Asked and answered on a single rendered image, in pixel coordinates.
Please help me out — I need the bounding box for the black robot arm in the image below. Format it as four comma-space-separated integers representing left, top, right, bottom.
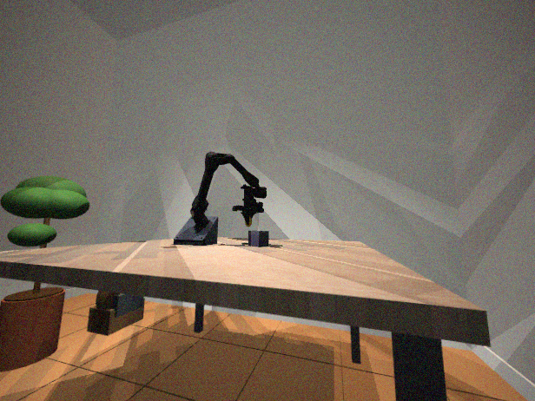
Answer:
190, 152, 267, 228

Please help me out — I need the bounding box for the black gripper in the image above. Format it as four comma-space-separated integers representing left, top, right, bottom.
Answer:
232, 196, 264, 225

